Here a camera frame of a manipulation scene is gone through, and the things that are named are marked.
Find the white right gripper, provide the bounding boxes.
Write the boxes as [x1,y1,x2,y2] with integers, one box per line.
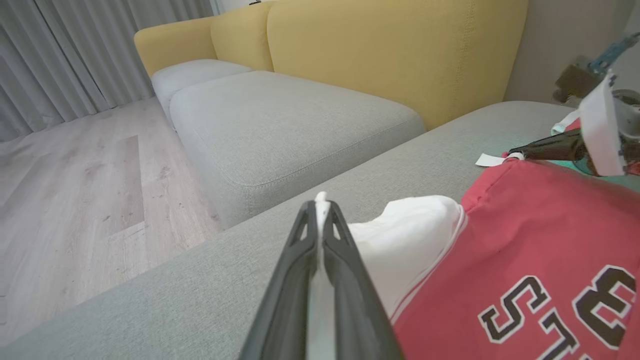
[507,72,640,178]

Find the right camera cable teal plug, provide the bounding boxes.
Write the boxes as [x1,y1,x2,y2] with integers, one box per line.
[587,31,640,75]

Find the yellow sofa armrest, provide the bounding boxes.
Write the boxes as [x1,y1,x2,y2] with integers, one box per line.
[133,16,219,78]

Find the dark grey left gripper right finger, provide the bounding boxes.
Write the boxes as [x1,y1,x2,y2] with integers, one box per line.
[320,200,406,360]

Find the red Bulls 23 jersey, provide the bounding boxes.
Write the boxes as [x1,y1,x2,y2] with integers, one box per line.
[306,152,640,360]

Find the small grey sofa seat cushion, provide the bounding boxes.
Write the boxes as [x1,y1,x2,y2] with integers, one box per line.
[151,59,254,132]

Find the red shorts with white waistband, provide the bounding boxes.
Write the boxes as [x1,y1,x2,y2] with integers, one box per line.
[550,109,585,137]

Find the long grey sofa seat cushion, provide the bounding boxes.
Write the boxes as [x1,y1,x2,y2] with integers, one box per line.
[0,101,640,360]

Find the narrow yellow sofa back cushion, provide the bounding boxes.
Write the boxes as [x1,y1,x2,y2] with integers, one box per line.
[210,1,277,72]

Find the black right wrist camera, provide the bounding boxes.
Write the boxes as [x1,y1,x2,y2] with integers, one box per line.
[552,55,608,104]

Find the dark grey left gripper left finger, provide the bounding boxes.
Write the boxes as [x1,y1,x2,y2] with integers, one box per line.
[238,199,321,360]

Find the grey pleated curtain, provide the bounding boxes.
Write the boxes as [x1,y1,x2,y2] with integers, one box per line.
[0,0,217,144]

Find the wide grey sofa seat cushion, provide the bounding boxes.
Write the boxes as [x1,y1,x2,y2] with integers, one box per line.
[169,70,427,231]

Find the wide yellow sofa back cushion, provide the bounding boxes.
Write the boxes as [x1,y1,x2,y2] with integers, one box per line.
[266,0,530,132]

